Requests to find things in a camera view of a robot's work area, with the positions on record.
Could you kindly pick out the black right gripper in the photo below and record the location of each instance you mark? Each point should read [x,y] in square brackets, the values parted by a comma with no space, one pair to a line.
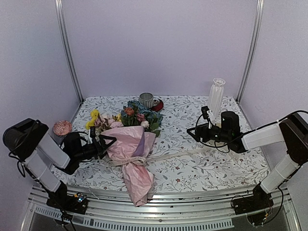
[201,129]

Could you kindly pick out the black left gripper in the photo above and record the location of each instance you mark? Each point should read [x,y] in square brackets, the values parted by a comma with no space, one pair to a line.
[103,147]

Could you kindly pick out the pink paper flower bouquet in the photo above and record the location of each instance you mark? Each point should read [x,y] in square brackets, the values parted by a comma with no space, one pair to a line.
[135,128]

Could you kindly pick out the cream printed ribbon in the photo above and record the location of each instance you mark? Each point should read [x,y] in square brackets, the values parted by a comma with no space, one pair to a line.
[141,161]

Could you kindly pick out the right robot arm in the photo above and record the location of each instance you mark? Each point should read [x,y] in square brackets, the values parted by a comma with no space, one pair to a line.
[290,132]

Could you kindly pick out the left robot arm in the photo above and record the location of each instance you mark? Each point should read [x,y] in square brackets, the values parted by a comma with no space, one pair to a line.
[35,150]

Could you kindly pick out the white ribbed vase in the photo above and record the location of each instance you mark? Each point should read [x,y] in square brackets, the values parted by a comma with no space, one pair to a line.
[216,96]

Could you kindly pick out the cream ceramic mug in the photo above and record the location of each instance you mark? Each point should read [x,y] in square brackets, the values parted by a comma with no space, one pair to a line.
[218,135]

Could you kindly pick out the floral tablecloth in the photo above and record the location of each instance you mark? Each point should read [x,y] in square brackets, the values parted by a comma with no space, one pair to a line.
[211,170]

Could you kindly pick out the pink patterned bowl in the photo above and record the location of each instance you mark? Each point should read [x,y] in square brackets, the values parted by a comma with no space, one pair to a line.
[61,129]

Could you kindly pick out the red patterned saucer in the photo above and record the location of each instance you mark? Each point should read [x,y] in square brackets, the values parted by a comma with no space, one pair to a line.
[158,105]

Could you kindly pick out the striped ceramic cup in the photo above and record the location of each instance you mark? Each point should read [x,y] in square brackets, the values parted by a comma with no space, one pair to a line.
[146,99]

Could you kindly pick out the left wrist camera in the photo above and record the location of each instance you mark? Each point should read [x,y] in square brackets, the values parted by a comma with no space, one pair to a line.
[92,134]

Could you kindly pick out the aluminium front rail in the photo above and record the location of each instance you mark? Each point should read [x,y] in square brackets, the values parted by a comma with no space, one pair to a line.
[189,211]

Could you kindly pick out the right metal frame post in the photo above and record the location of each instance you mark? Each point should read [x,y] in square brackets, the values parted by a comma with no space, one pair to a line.
[252,49]

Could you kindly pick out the metal frame post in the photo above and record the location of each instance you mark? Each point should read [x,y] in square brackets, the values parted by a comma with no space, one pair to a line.
[252,49]
[67,51]

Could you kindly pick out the left metal frame post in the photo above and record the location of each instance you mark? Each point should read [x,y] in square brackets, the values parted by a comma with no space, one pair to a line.
[67,51]

